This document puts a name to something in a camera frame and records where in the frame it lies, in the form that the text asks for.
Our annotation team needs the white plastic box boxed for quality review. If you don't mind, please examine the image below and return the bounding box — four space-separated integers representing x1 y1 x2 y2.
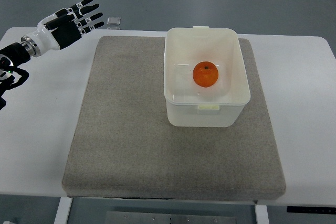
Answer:
164 27 250 127

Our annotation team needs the black control panel strip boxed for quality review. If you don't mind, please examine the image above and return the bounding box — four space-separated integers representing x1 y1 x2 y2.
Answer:
287 206 336 215

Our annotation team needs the white table leg left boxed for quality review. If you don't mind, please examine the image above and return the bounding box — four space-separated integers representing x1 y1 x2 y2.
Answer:
54 197 72 224

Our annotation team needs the white table leg right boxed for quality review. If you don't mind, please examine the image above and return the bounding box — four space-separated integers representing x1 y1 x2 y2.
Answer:
255 205 270 224

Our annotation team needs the white table leg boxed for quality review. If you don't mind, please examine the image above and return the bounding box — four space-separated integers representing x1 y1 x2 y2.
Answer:
255 205 270 224
54 197 72 224

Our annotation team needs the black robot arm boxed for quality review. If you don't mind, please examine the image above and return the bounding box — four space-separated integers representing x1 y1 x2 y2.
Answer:
1 41 34 109

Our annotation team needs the orange fruit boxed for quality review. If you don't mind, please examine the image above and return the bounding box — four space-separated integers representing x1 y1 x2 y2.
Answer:
192 61 219 88

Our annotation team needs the grey felt mat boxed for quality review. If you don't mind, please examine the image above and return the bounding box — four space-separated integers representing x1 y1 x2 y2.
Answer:
62 36 286 201

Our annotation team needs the small clear floor plate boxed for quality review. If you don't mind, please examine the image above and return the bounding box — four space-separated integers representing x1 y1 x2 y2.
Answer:
106 17 121 30

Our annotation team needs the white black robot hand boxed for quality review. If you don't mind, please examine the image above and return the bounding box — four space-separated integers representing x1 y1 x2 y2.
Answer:
20 0 104 57

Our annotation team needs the grey metal base plate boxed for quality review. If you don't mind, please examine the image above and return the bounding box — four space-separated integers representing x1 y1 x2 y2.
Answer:
105 211 237 224

